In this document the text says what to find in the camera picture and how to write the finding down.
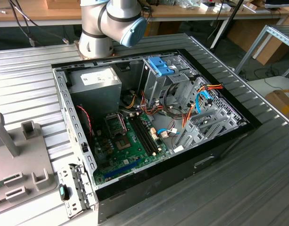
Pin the green motherboard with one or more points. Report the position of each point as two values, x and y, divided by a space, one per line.
125 155

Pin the metal expansion bracket plate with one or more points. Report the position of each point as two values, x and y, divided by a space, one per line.
64 175

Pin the white board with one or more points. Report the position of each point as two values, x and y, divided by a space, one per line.
264 83

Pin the grey metal disk bay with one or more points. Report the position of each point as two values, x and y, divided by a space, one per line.
219 117

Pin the black latch with teal tab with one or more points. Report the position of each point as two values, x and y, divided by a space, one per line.
64 193

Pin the small black case clip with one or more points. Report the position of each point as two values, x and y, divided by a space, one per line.
84 147

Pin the grey parts rack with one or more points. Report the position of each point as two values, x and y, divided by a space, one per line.
21 160

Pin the square brown base plate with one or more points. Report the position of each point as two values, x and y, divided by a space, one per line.
76 46

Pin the black open PC case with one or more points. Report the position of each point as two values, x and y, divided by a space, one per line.
158 179

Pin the large cardboard box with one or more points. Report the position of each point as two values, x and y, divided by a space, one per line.
271 51

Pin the grey power supply unit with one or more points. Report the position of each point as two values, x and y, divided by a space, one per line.
94 94

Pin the white box black lid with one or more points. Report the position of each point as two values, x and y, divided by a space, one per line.
207 5

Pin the black RAM slot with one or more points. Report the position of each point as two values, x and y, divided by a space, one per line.
144 136
147 136
140 136
151 136

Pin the blue plastic drive bracket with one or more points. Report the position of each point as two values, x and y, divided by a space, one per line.
162 67

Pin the cardboard box with label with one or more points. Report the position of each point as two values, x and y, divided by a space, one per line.
283 101

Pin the thin black pole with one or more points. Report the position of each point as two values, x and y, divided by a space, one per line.
235 11

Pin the CPU socket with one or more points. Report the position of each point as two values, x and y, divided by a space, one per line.
122 144

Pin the plain white box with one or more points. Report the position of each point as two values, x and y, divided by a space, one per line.
223 8

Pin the black monitor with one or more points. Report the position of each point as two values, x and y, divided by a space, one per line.
275 4

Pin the blue expansion slot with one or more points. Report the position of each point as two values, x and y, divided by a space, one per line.
121 170

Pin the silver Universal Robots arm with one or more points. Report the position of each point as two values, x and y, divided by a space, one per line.
120 21

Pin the flat cardboard piece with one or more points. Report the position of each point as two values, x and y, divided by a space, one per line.
252 7

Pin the grey metal optical drive cage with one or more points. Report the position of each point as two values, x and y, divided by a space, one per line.
156 87

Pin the wooden desk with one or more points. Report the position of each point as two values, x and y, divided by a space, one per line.
193 14
40 14

